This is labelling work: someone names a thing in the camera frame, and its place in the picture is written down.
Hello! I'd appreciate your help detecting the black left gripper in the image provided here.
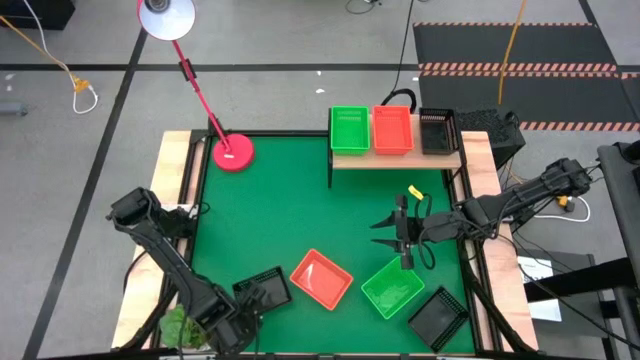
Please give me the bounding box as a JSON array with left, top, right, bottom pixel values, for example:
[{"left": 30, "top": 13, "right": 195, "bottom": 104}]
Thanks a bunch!
[{"left": 209, "top": 282, "right": 266, "bottom": 357}]

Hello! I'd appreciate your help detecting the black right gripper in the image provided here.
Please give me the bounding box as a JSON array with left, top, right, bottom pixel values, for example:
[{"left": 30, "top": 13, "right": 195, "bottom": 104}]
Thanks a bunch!
[{"left": 370, "top": 193, "right": 447, "bottom": 271}]

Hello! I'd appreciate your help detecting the black plastic basket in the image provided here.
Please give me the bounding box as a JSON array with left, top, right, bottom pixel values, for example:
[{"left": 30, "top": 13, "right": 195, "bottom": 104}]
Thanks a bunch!
[
  {"left": 232, "top": 266, "right": 293, "bottom": 315},
  {"left": 418, "top": 107, "right": 460, "bottom": 155},
  {"left": 407, "top": 285, "right": 471, "bottom": 353}
]

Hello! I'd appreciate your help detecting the green plastic basket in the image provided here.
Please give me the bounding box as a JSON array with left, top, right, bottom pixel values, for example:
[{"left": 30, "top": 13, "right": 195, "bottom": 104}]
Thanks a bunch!
[
  {"left": 330, "top": 105, "right": 372, "bottom": 155},
  {"left": 360, "top": 256, "right": 426, "bottom": 320}
]

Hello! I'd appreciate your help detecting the orange plastic basket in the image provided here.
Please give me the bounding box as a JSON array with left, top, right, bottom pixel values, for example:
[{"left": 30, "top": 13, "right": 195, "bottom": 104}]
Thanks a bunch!
[
  {"left": 372, "top": 105, "right": 415, "bottom": 155},
  {"left": 289, "top": 248, "right": 354, "bottom": 311}
]

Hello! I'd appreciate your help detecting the succulent in white pot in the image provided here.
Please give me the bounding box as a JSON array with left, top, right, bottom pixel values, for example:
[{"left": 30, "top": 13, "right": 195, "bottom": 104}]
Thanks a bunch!
[{"left": 159, "top": 305, "right": 209, "bottom": 350}]

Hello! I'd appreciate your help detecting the green table mat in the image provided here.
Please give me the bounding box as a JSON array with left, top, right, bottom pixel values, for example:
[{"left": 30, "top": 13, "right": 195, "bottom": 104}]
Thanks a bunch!
[{"left": 185, "top": 134, "right": 476, "bottom": 354}]

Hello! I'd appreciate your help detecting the black mesh box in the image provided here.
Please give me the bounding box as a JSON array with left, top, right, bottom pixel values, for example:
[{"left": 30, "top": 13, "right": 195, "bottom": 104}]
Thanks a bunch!
[{"left": 457, "top": 107, "right": 527, "bottom": 169}]

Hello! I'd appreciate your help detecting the white paper sheet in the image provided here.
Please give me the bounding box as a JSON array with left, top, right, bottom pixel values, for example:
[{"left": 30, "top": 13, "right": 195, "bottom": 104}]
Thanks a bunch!
[{"left": 517, "top": 255, "right": 564, "bottom": 323}]

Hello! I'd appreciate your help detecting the red desk lamp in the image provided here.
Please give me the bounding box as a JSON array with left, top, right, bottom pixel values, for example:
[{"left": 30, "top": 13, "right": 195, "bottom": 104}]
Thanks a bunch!
[{"left": 137, "top": 0, "right": 256, "bottom": 174}]

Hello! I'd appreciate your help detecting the black hazard-striped floor mat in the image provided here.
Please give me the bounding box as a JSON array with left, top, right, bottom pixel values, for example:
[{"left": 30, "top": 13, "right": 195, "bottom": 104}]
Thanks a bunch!
[
  {"left": 412, "top": 21, "right": 619, "bottom": 72},
  {"left": 418, "top": 69, "right": 640, "bottom": 133}
]

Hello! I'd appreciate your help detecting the black equipment stand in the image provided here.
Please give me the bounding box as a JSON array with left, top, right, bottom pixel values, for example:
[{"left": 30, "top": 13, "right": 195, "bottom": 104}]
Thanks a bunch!
[{"left": 597, "top": 141, "right": 640, "bottom": 360}]

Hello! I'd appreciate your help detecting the grey cylinder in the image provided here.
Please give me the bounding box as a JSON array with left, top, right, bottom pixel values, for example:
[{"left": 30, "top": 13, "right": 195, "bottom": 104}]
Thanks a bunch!
[{"left": 0, "top": 101, "right": 30, "bottom": 118}]

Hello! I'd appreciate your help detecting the wooden shelf with black frame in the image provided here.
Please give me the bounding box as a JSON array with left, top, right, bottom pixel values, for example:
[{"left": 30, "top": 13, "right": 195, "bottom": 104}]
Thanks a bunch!
[{"left": 327, "top": 107, "right": 469, "bottom": 190}]

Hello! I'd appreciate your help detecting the black looped hose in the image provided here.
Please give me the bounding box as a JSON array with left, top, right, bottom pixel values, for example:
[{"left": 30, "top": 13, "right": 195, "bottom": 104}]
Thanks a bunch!
[{"left": 378, "top": 88, "right": 419, "bottom": 115}]

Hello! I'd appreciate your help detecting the black aluminium table frame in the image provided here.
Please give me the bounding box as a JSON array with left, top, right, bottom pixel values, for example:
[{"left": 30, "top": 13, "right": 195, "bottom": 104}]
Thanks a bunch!
[{"left": 112, "top": 128, "right": 539, "bottom": 360}]

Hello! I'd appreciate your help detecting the black hanging cable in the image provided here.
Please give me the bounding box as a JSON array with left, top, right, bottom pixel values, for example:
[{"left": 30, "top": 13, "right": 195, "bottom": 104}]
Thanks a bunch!
[{"left": 393, "top": 0, "right": 416, "bottom": 94}]

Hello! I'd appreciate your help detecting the yellow hanging cable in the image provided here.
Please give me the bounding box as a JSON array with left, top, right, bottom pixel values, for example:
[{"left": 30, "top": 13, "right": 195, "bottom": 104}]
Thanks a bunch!
[{"left": 497, "top": 0, "right": 528, "bottom": 105}]

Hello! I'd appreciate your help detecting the white floor cable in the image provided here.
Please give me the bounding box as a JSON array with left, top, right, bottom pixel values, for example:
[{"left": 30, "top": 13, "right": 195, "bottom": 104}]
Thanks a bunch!
[{"left": 22, "top": 0, "right": 100, "bottom": 115}]

